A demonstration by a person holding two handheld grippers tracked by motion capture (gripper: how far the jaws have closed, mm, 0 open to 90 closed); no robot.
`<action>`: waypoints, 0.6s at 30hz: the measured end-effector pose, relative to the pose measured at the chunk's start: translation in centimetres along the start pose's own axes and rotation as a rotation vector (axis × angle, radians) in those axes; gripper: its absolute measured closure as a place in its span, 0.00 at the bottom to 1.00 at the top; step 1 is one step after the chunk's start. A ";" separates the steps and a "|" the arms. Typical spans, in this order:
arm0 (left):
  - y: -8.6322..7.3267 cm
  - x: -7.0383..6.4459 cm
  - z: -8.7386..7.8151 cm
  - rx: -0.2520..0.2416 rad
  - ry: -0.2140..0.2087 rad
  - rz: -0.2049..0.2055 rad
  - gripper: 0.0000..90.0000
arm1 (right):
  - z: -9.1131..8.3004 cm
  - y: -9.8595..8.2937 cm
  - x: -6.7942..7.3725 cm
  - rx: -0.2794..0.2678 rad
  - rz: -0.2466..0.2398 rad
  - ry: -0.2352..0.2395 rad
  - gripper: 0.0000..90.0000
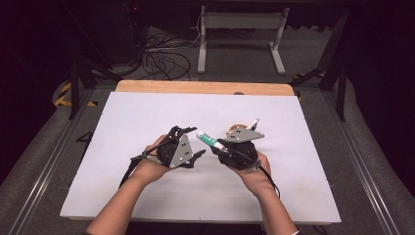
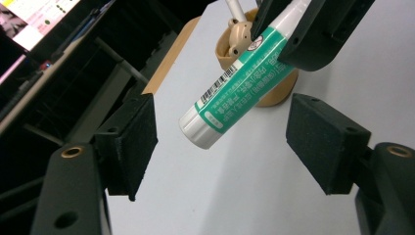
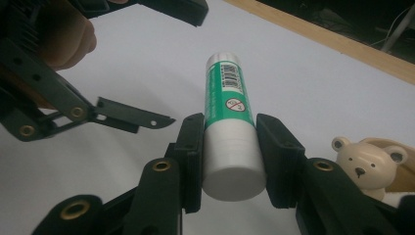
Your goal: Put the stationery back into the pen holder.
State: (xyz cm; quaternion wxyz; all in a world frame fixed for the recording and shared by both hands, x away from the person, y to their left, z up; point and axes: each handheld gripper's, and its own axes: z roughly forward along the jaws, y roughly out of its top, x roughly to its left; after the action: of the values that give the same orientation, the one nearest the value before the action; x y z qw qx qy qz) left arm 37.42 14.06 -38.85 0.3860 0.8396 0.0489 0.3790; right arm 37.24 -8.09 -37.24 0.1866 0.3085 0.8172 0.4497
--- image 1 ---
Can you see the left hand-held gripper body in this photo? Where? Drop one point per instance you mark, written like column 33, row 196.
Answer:
column 181, row 153

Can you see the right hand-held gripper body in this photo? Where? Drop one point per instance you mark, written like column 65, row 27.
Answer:
column 243, row 135

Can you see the wooden pen holder cup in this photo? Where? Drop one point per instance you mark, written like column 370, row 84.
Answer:
column 235, row 126

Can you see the white pen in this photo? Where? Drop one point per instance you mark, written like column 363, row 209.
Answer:
column 253, row 124

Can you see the green white glue stick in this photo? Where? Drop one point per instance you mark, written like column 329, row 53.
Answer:
column 207, row 138

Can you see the person's left hand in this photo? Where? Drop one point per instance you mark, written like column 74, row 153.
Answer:
column 147, row 169

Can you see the person's right hand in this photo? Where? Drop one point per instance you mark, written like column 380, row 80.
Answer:
column 257, row 179

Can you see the white board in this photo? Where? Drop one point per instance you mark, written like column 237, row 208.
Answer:
column 147, row 111

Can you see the black metal stand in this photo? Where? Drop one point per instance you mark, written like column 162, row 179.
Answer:
column 341, row 84

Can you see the black equipment cabinet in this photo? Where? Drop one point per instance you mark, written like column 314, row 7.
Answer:
column 129, row 32

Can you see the black tripod stand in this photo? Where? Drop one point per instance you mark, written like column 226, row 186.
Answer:
column 75, row 88

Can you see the yellow black hazard tape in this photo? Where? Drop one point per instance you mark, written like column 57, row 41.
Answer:
column 63, row 96

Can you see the white metal desk frame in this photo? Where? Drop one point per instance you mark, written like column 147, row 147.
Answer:
column 241, row 20

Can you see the aluminium rail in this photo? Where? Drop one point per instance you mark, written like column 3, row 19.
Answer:
column 45, row 176
column 362, row 169

